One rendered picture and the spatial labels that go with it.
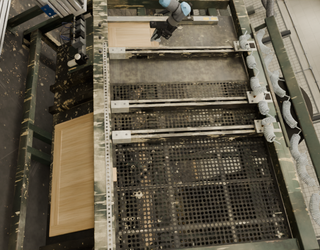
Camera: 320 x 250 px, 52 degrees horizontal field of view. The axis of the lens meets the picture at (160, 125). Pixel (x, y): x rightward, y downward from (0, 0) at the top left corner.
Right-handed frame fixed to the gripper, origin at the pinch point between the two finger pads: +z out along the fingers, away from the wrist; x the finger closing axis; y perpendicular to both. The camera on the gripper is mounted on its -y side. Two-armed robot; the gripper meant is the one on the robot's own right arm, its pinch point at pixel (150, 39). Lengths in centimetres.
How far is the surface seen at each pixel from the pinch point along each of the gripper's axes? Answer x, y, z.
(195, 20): 51, 54, 2
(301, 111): -26, 140, -21
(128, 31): 40, 6, 35
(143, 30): 42, 17, 28
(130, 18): 53, 6, 31
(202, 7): 75, 66, 2
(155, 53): 13.3, 21.1, 20.7
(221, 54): 14, 68, -6
